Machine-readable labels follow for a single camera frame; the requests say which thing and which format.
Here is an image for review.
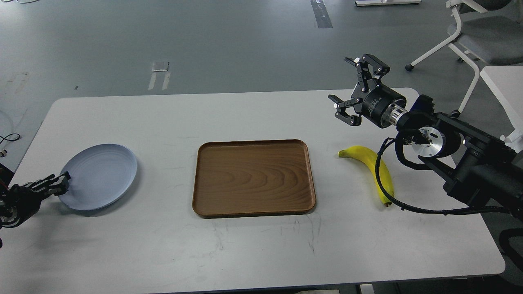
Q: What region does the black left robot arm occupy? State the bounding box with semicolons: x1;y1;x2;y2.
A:
0;165;71;228

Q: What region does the brown wooden tray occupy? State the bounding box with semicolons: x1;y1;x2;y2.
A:
192;139;316;218

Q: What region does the light blue plate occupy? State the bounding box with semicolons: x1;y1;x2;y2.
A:
58;144;138;212

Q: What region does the white grey office chair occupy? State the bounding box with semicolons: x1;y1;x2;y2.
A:
405;0;523;118

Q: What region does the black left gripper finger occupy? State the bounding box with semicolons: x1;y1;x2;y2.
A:
25;171;71;197

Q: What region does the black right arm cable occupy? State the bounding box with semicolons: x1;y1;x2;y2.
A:
374;137;523;216

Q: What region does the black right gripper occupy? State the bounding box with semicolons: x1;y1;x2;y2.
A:
328;54;407;128

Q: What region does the yellow banana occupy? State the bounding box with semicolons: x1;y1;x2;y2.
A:
337;145;394;207

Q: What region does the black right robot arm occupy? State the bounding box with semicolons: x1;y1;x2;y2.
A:
329;54;523;220

